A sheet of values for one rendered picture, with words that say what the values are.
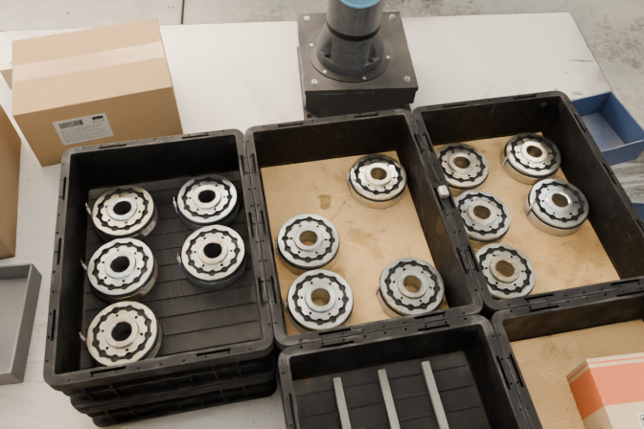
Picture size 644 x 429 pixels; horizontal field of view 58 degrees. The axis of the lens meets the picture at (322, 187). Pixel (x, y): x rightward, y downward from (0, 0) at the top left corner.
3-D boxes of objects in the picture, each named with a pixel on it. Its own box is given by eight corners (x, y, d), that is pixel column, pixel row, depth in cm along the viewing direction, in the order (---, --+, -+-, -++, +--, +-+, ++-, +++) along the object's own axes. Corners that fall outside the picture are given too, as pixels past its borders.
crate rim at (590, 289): (407, 116, 107) (409, 106, 105) (559, 98, 111) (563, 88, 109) (483, 318, 84) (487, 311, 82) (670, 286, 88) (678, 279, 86)
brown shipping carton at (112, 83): (41, 168, 123) (11, 115, 110) (38, 95, 135) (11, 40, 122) (184, 139, 128) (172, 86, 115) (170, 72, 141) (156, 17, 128)
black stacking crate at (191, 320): (84, 191, 106) (64, 150, 97) (246, 169, 110) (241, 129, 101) (72, 412, 84) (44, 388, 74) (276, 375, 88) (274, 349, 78)
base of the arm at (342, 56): (319, 26, 136) (321, -10, 128) (383, 33, 136) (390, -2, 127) (312, 72, 127) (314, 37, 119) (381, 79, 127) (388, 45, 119)
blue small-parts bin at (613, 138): (598, 111, 138) (610, 90, 132) (636, 159, 129) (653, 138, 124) (524, 129, 133) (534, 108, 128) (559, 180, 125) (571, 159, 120)
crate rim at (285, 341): (243, 135, 103) (242, 126, 101) (407, 116, 107) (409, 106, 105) (276, 354, 80) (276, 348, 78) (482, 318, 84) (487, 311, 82)
